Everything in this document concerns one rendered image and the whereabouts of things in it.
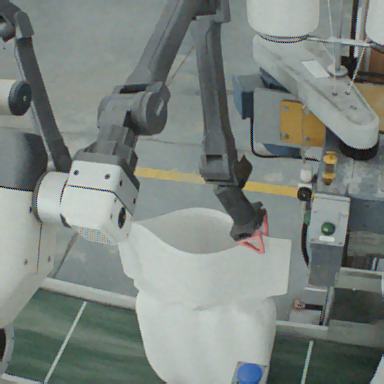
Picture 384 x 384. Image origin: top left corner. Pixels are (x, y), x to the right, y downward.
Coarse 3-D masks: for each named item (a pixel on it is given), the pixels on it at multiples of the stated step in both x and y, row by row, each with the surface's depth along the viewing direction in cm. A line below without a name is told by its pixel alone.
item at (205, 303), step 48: (144, 240) 163; (192, 240) 171; (288, 240) 153; (144, 288) 172; (192, 288) 160; (240, 288) 163; (288, 288) 165; (144, 336) 180; (192, 336) 173; (240, 336) 169
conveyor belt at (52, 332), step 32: (32, 320) 219; (64, 320) 219; (96, 320) 219; (128, 320) 219; (32, 352) 208; (64, 352) 207; (96, 352) 207; (128, 352) 207; (288, 352) 203; (320, 352) 202; (352, 352) 200
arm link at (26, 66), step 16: (16, 16) 142; (32, 32) 145; (16, 48) 145; (32, 48) 148; (16, 64) 147; (32, 64) 148; (32, 80) 148; (32, 96) 148; (48, 96) 151; (32, 112) 149; (48, 112) 151; (48, 128) 150; (48, 144) 150; (64, 144) 153
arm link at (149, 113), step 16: (176, 0) 120; (192, 0) 122; (208, 0) 127; (160, 16) 120; (176, 16) 118; (192, 16) 123; (160, 32) 116; (176, 32) 117; (160, 48) 113; (176, 48) 118; (144, 64) 112; (160, 64) 112; (128, 80) 111; (144, 80) 109; (160, 80) 112; (144, 96) 106; (160, 96) 108; (144, 112) 104; (160, 112) 109; (144, 128) 106; (160, 128) 109
